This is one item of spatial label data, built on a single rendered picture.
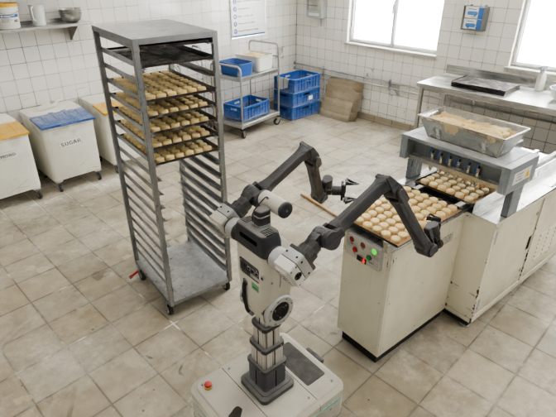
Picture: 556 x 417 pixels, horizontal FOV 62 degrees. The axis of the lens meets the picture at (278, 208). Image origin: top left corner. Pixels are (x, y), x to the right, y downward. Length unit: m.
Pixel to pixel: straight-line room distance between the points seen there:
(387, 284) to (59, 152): 3.66
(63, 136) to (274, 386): 3.52
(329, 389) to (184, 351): 1.02
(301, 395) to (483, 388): 1.13
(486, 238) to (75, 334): 2.65
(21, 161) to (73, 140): 0.52
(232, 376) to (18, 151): 3.26
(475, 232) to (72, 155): 3.90
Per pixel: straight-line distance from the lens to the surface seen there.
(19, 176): 5.11
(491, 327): 3.50
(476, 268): 3.10
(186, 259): 3.61
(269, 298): 1.99
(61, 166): 5.22
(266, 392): 2.45
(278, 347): 2.30
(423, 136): 3.07
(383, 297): 2.65
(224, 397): 2.49
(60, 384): 3.14
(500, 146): 2.82
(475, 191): 3.06
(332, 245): 1.81
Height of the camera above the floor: 2.19
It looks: 29 degrees down
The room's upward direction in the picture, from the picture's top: straight up
